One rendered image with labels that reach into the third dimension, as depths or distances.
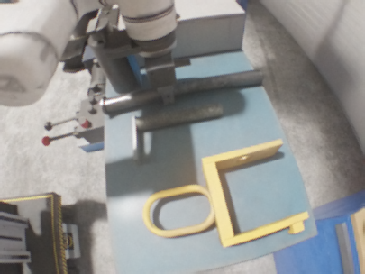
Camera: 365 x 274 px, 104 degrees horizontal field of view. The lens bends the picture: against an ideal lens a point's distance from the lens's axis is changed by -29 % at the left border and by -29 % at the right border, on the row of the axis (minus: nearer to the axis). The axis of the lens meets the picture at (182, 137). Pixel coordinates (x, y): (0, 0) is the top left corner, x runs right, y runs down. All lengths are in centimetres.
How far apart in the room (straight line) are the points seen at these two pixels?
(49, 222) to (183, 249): 124
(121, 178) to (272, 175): 31
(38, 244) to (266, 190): 149
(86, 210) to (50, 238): 42
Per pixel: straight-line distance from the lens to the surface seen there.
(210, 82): 47
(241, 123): 45
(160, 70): 34
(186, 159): 41
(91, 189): 173
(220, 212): 33
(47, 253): 156
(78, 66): 99
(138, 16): 30
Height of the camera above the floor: 145
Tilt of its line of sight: 63 degrees down
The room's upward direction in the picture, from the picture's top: 13 degrees counter-clockwise
